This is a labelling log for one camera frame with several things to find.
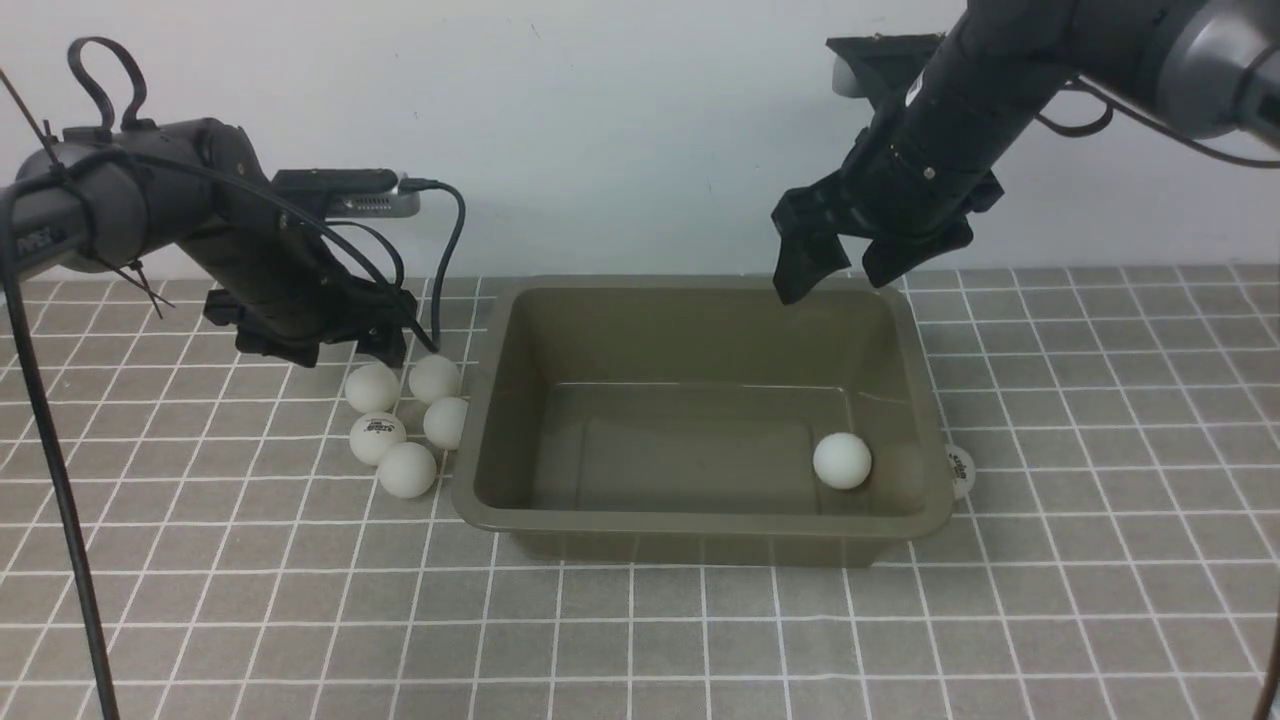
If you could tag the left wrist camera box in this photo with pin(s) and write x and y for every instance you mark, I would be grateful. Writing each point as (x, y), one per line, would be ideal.
(352, 194)

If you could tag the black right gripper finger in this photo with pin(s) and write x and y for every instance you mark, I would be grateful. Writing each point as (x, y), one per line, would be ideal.
(889, 256)
(809, 253)

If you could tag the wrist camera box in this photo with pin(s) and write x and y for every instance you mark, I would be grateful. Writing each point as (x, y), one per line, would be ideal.
(875, 67)
(352, 194)

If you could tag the olive green plastic bin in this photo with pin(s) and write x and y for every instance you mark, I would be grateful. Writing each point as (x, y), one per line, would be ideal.
(673, 418)

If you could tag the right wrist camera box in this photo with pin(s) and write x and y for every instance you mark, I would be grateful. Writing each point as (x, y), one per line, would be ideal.
(875, 67)

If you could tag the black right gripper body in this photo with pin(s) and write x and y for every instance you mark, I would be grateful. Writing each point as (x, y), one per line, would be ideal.
(886, 189)

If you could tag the white ball with logo top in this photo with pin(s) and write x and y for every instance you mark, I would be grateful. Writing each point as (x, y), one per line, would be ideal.
(433, 378)

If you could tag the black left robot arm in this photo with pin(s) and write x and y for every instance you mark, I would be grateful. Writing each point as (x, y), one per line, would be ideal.
(198, 185)

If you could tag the grey checked tablecloth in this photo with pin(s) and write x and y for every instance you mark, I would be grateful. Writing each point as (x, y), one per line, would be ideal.
(1116, 558)

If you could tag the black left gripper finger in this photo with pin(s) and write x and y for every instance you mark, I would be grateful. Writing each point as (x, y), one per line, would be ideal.
(293, 347)
(383, 340)

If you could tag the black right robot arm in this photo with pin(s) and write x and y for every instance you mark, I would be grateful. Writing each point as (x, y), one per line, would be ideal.
(947, 107)

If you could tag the white ball with logo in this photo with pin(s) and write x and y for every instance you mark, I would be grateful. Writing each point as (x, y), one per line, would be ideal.
(964, 470)
(433, 378)
(372, 436)

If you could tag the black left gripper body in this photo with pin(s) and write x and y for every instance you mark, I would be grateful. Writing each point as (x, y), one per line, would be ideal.
(274, 284)

